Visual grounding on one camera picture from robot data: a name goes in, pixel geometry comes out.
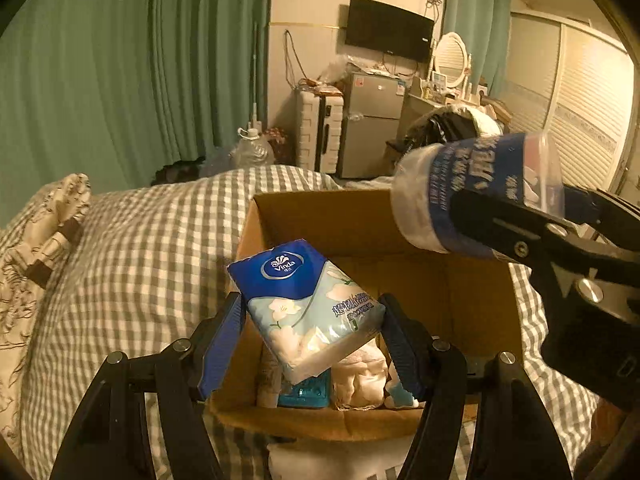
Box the white suitcase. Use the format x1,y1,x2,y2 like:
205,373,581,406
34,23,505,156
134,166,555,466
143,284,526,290
295,89,344,174

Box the white louvered wardrobe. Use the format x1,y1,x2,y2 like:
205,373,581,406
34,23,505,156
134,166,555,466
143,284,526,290
500,11,634,188

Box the black wall television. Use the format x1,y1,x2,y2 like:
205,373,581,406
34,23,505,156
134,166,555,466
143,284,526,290
345,0,435,63

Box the green curtain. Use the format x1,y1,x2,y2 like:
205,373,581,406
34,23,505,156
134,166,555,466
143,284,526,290
1,0,269,221
442,0,511,98

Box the clear water jug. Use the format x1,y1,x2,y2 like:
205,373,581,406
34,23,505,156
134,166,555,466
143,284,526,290
231,128,276,169

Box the brown cardboard box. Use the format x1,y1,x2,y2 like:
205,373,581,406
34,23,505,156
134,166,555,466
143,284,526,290
212,191,523,441

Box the white ointment tube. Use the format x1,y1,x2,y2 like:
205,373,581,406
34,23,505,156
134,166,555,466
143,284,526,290
256,344,282,408

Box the green checkered bed quilt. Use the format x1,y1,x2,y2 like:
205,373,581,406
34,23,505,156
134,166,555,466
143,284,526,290
2,166,597,479

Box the white knit glove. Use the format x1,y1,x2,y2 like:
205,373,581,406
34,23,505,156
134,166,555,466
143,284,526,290
267,438,411,480

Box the green curtain left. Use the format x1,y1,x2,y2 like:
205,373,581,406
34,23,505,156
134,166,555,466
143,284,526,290
1,0,269,221

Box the green curtain right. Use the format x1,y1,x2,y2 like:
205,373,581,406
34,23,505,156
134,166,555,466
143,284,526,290
442,0,511,98

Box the floral white blanket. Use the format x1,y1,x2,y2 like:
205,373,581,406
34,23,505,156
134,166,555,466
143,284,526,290
1,174,91,453

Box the chair with piled jackets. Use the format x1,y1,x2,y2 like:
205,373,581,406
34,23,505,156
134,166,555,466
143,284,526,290
385,100,510,168

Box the blue tissue pack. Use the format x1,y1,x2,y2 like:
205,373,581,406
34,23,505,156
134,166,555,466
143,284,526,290
228,240,385,385

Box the clear cotton swab jar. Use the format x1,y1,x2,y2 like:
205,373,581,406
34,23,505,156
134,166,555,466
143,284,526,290
390,133,565,257

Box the teal blister pill pack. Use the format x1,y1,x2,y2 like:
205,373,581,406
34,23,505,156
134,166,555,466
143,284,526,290
278,370,331,410

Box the oval white vanity mirror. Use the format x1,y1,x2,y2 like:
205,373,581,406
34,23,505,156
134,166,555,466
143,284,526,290
433,32,472,89

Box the silver mini fridge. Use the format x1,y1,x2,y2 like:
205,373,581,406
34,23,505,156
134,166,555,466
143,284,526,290
336,73,406,179

